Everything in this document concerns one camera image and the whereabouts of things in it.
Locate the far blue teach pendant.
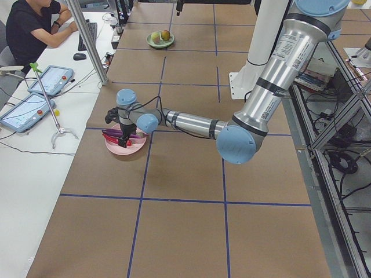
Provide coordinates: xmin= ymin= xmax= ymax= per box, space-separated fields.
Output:
xmin=39 ymin=65 xmax=74 ymax=96

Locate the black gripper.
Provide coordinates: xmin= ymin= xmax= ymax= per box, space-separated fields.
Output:
xmin=118 ymin=123 xmax=137 ymax=148

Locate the light green plate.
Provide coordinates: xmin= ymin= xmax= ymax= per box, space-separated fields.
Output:
xmin=146 ymin=31 xmax=175 ymax=49

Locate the metal reacher grabber tool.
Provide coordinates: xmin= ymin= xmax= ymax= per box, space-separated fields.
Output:
xmin=30 ymin=63 xmax=79 ymax=149

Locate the person in black shirt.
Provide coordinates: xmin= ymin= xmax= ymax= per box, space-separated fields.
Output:
xmin=6 ymin=0 xmax=78 ymax=74

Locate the blue teach pendant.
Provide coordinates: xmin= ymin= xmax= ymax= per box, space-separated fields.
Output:
xmin=1 ymin=93 xmax=50 ymax=133
xmin=39 ymin=65 xmax=74 ymax=96

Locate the light pink plate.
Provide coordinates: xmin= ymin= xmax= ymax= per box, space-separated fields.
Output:
xmin=104 ymin=124 xmax=148 ymax=155

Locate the aluminium side frame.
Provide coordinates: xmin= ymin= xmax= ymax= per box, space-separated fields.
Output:
xmin=290 ymin=43 xmax=370 ymax=277

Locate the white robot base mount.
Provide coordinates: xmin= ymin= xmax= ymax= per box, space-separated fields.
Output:
xmin=229 ymin=0 xmax=293 ymax=99

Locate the black computer mouse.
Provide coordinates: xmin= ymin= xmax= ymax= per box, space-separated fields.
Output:
xmin=72 ymin=53 xmax=87 ymax=61

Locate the aluminium frame post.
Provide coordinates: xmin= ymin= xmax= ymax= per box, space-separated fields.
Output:
xmin=66 ymin=0 xmax=108 ymax=86

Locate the purple eggplant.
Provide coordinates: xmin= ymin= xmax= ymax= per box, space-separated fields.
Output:
xmin=101 ymin=129 xmax=141 ymax=138

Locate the near blue teach pendant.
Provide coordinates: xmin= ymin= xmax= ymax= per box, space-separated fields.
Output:
xmin=1 ymin=93 xmax=50 ymax=133

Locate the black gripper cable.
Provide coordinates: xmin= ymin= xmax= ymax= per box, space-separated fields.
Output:
xmin=127 ymin=96 xmax=221 ymax=140

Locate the black keyboard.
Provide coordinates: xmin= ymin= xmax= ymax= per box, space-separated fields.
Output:
xmin=78 ymin=21 xmax=98 ymax=52

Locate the red green mango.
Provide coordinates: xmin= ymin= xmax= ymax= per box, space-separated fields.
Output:
xmin=161 ymin=30 xmax=171 ymax=41

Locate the red chili pepper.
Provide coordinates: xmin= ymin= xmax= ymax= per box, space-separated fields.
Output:
xmin=103 ymin=134 xmax=146 ymax=147

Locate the stack of books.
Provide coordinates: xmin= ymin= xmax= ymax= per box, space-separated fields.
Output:
xmin=294 ymin=57 xmax=338 ymax=92

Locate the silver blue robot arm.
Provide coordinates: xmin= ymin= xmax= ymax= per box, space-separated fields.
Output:
xmin=117 ymin=1 xmax=348 ymax=164

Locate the pale green peach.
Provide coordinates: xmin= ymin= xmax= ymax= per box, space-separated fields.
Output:
xmin=151 ymin=32 xmax=161 ymax=44

